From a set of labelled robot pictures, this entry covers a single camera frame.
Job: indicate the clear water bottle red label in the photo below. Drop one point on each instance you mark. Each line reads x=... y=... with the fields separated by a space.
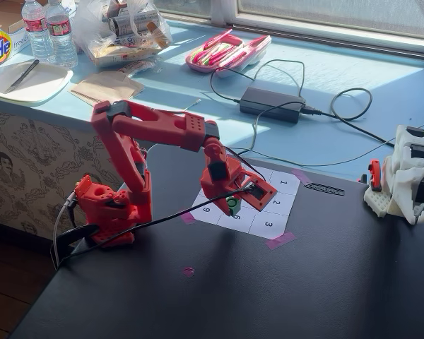
x=37 y=35
x=61 y=39

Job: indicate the pink pencil case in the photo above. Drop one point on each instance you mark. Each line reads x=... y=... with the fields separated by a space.
x=226 y=54

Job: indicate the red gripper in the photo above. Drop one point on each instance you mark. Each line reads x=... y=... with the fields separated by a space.
x=215 y=193

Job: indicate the black power adapter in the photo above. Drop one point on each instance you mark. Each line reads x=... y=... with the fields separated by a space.
x=272 y=105

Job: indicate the black table clamp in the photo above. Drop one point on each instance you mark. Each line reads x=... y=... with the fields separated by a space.
x=74 y=234

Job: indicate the pink pen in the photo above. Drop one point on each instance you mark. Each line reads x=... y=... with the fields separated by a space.
x=219 y=38

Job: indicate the small pink tape scrap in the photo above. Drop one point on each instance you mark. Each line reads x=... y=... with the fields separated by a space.
x=188 y=272

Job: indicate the black knife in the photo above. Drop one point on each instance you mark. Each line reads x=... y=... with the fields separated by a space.
x=21 y=76

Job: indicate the red robot arm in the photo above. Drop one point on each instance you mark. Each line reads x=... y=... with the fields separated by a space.
x=127 y=121

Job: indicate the wrist camera on red mount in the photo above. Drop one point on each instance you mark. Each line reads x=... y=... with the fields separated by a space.
x=259 y=194

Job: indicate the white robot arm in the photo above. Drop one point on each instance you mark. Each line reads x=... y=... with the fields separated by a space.
x=403 y=176

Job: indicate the small printed wrapper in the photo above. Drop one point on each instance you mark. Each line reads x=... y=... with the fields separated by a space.
x=141 y=67

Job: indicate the white numbered grid paper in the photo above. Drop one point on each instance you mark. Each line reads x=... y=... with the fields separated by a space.
x=272 y=215

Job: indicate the small white stick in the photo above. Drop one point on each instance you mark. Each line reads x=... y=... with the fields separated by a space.
x=192 y=105

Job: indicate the patterned beige side panel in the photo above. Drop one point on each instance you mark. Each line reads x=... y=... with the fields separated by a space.
x=28 y=166

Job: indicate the brown paper napkins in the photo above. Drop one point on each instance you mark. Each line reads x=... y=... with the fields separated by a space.
x=106 y=86

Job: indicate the black toothed strip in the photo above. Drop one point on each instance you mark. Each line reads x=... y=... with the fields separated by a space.
x=325 y=189

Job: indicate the clear plastic bag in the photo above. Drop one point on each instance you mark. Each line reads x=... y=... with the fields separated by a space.
x=92 y=31

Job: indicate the white square plate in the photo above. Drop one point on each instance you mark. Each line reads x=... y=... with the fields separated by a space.
x=32 y=83

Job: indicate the white window frame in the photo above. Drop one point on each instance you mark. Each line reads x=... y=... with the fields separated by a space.
x=339 y=23

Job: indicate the purple tape strip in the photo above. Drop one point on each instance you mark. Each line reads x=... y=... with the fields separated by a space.
x=188 y=219
x=302 y=176
x=281 y=241

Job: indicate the printed cardboard food box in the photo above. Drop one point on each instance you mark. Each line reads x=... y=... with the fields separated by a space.
x=127 y=53

